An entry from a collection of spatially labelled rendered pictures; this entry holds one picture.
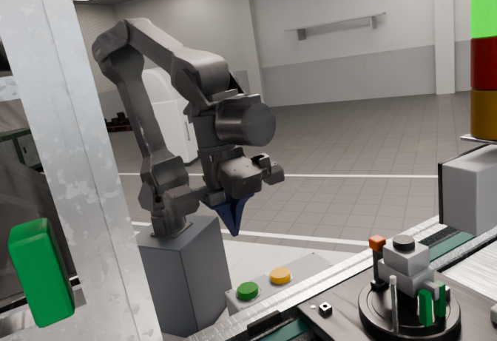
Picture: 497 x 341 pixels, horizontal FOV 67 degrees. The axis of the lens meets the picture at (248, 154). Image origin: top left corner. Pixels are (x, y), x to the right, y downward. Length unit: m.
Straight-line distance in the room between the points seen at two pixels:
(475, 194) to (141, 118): 0.54
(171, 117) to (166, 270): 4.31
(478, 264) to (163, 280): 0.61
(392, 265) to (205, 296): 0.38
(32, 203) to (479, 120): 0.40
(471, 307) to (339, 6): 7.73
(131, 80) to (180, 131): 4.25
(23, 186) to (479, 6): 0.40
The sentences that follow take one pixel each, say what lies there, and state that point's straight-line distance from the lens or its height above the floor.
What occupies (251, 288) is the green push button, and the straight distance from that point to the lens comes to 0.73.
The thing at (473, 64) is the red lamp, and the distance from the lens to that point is 0.44.
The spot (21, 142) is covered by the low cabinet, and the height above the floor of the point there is 0.55.
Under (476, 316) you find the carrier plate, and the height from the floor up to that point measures 0.97.
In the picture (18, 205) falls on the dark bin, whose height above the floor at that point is 1.32.
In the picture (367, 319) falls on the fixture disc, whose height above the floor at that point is 0.99.
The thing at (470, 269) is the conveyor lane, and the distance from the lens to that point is 0.87.
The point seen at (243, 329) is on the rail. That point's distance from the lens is 0.66.
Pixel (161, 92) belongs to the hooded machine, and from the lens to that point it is 5.04.
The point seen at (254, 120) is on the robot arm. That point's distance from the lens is 0.49.
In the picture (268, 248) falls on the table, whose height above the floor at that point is 0.86.
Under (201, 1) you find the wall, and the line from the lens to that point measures 9.45.
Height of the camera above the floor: 1.39
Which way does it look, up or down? 16 degrees down
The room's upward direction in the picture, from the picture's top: 9 degrees counter-clockwise
